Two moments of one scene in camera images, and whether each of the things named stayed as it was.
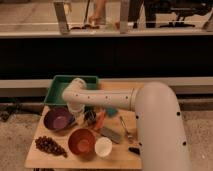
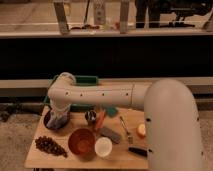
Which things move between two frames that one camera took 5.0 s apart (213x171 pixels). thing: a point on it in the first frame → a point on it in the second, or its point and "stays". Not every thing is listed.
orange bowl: (82, 142) stays
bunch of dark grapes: (48, 144) stays
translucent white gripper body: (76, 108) → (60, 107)
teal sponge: (112, 112) stays
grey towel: (79, 119) → (56, 119)
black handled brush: (134, 150) stays
